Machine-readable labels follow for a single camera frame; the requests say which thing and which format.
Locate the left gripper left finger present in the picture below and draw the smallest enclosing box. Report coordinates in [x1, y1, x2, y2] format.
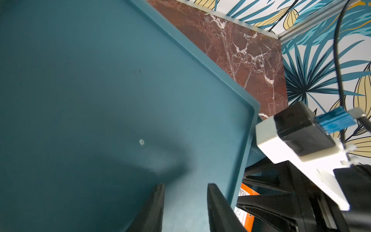
[127, 184, 165, 232]

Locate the orange white seed bag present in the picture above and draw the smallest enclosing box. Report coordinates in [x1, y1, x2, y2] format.
[233, 182, 260, 232]

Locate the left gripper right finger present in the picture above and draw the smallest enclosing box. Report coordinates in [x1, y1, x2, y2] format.
[207, 183, 246, 232]

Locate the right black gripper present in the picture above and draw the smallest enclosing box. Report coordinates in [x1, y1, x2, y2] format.
[236, 158, 371, 232]

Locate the teal three-drawer cabinet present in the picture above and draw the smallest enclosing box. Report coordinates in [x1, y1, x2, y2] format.
[1, 1, 260, 232]

